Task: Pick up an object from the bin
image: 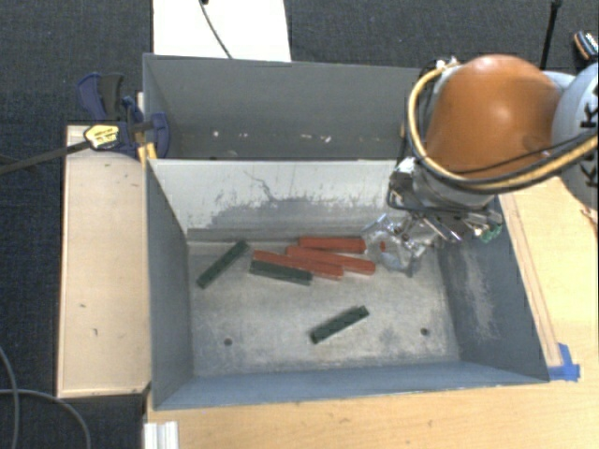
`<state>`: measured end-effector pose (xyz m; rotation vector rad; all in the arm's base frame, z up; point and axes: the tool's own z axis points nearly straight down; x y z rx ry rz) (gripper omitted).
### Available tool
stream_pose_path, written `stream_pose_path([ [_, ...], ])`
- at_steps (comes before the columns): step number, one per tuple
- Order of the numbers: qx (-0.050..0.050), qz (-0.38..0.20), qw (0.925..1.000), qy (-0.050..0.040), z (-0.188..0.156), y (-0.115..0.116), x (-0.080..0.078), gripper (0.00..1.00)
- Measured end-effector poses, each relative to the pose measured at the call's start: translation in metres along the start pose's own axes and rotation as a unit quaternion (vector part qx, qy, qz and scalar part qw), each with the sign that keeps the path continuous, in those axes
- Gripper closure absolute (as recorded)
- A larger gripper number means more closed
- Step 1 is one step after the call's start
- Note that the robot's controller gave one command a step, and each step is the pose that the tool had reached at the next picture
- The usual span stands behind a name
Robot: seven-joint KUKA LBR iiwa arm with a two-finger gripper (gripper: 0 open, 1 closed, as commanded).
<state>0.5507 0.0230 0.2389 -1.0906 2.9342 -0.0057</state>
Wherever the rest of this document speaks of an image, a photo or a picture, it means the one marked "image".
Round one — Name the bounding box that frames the pale wood board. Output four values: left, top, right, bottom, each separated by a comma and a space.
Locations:
56, 123, 153, 399

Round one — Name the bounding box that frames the red-brown flat block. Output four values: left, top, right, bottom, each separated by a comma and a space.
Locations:
298, 235, 367, 254
252, 249, 345, 282
285, 244, 377, 276

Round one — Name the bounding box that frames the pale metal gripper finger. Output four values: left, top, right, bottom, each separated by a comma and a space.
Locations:
396, 216, 443, 252
404, 234, 451, 278

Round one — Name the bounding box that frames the clear glass thing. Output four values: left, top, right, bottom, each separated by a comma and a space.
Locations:
361, 214, 437, 278

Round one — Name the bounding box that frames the dark green flat block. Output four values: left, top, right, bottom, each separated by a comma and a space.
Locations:
309, 304, 372, 345
195, 239, 252, 291
248, 259, 314, 287

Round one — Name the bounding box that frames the grey metal bin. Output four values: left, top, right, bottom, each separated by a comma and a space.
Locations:
141, 52, 551, 413

